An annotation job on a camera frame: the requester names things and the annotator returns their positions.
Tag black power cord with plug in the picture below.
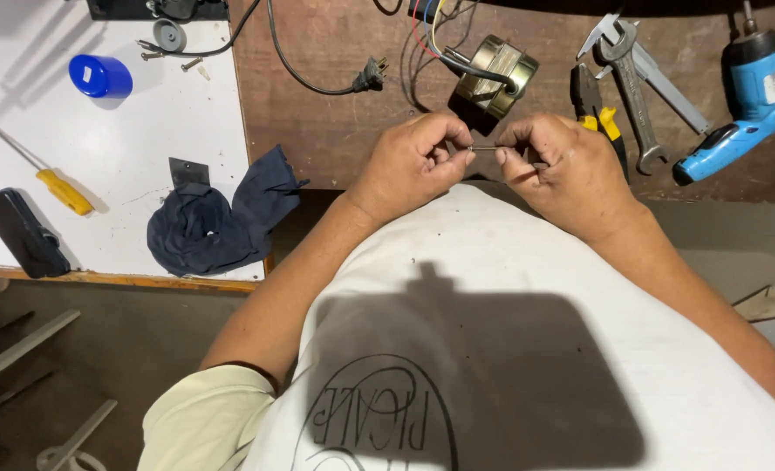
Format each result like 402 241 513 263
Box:
267 0 389 96

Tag black device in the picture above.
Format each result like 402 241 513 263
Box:
86 0 230 22

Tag person's right hand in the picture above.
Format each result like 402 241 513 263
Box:
495 113 651 243

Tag metal vernier caliper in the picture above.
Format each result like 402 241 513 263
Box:
575 11 713 136

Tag grey plastic wheel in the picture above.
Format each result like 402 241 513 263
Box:
152 18 188 54

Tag dark blue cloth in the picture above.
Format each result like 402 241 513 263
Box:
146 144 311 277

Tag black phone case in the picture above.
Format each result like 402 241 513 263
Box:
0 188 73 280

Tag blue plastic cap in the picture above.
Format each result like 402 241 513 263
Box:
68 54 134 99

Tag grey fan blade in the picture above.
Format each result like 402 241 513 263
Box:
0 309 82 396
36 398 119 471

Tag yellow wire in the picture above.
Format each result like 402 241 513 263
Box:
430 0 448 55

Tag brass-coloured electric fan motor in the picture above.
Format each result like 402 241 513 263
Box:
448 34 540 137

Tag person's left hand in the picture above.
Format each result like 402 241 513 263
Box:
346 111 477 227

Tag thin black cable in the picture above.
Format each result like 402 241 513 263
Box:
135 0 263 60

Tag person's white shirt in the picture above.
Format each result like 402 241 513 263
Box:
137 182 775 471

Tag black sheathed motor cable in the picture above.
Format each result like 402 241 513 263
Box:
436 51 519 91

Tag black and yellow pliers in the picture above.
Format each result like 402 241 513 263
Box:
568 62 631 184

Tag black metal plate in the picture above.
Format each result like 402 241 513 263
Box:
168 157 211 192

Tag red wire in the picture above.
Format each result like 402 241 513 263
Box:
411 0 442 61

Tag grey open-end wrench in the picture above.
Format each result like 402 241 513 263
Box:
593 20 670 177

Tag yellow-handled screwdriver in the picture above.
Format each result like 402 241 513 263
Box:
0 123 95 217

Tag blue wire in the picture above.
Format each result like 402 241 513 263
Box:
423 0 443 57

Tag blue cordless screwdriver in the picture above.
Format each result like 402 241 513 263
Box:
672 0 775 187

